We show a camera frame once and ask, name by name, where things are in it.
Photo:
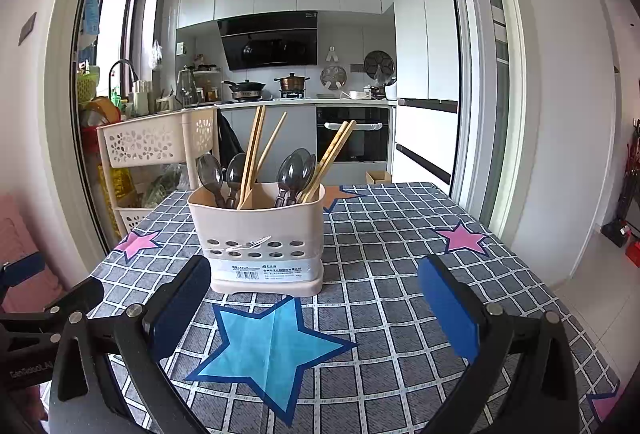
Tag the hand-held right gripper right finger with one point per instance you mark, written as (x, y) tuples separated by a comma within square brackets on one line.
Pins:
[(450, 309)]

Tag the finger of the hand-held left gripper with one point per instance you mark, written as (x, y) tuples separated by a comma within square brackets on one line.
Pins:
[(85, 294), (22, 269)]

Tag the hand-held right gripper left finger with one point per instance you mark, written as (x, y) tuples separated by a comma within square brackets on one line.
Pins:
[(182, 309)]

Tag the beige plastic utensil holder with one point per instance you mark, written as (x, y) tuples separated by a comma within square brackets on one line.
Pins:
[(260, 234)]

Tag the pink plastic stool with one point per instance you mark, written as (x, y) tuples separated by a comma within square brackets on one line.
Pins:
[(25, 229)]

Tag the grey checked star tablecloth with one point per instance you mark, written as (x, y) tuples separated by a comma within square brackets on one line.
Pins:
[(390, 264)]

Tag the small cardboard box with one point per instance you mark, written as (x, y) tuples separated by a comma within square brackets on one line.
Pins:
[(378, 178)]

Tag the beige perforated trolley rack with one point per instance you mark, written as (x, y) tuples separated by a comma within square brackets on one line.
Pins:
[(140, 143)]

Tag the black hanging bag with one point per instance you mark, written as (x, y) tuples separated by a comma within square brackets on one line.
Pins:
[(229, 136)]

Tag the black floor box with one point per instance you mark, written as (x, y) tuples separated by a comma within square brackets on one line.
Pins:
[(616, 234)]

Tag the red box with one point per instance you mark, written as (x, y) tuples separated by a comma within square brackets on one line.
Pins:
[(633, 253)]

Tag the yellow-green plastic basket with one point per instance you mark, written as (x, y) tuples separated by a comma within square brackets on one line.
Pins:
[(87, 86)]

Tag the black built-in oven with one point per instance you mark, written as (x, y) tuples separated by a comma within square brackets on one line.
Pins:
[(355, 138)]

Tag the white kitchen counter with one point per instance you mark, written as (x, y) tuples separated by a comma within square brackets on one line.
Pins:
[(295, 128)]

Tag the glass kettle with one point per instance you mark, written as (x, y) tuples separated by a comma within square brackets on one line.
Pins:
[(187, 86)]

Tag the black kitchen faucet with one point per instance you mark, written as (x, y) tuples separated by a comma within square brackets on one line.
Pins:
[(124, 66)]

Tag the black wok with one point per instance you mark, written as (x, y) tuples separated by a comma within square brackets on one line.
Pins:
[(246, 89)]

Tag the white refrigerator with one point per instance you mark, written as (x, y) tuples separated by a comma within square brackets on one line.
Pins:
[(425, 63)]

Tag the copper cooking pot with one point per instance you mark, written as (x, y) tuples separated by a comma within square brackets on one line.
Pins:
[(290, 82)]

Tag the round metal trivet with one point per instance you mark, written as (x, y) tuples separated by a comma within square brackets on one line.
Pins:
[(333, 77)]

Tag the blue hanging cloth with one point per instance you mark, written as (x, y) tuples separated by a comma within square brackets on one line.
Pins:
[(91, 11)]

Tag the black range hood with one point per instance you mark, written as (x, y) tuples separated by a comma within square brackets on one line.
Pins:
[(272, 43)]

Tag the grey wall switch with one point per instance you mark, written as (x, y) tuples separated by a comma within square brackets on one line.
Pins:
[(27, 28)]

